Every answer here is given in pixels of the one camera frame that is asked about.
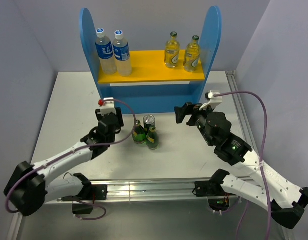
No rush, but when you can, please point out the green glass bottle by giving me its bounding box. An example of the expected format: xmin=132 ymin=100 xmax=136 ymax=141
xmin=146 ymin=126 xmax=159 ymax=150
xmin=132 ymin=120 xmax=146 ymax=144

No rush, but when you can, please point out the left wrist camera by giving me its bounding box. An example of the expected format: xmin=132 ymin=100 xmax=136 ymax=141
xmin=98 ymin=97 xmax=116 ymax=115

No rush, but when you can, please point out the left blue-label water bottle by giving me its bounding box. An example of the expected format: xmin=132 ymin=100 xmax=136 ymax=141
xmin=95 ymin=28 xmax=117 ymax=75

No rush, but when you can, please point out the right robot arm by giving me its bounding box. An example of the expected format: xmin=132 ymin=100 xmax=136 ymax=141
xmin=174 ymin=102 xmax=308 ymax=230

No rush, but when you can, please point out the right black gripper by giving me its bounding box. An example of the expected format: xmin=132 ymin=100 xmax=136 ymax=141
xmin=174 ymin=101 xmax=216 ymax=146

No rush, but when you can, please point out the clear soda bottle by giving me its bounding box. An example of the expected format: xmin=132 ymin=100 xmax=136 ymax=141
xmin=164 ymin=31 xmax=180 ymax=68
xmin=183 ymin=35 xmax=200 ymax=72

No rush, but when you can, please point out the blue and yellow shelf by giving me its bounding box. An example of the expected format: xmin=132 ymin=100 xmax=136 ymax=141
xmin=79 ymin=5 xmax=222 ymax=114

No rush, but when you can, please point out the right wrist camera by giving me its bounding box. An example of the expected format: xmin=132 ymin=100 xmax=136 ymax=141
xmin=199 ymin=90 xmax=222 ymax=111

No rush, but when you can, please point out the aluminium front rail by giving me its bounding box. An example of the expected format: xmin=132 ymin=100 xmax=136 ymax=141
xmin=82 ymin=178 xmax=210 ymax=203

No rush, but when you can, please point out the blue-label water bottle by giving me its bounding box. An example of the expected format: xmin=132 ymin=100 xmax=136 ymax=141
xmin=95 ymin=28 xmax=117 ymax=75
xmin=112 ymin=30 xmax=132 ymax=77

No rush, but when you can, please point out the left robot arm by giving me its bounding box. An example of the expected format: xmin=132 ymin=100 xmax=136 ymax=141
xmin=3 ymin=107 xmax=124 ymax=217

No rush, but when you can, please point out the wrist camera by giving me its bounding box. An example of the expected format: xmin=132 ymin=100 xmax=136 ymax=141
xmin=98 ymin=97 xmax=116 ymax=115
xmin=199 ymin=90 xmax=222 ymax=111

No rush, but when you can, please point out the right blue-label water bottle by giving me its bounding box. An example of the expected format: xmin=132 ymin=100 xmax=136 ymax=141
xmin=112 ymin=30 xmax=132 ymax=77

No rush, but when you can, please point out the rear black drink can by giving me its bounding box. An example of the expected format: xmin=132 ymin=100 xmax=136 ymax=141
xmin=143 ymin=114 xmax=155 ymax=132

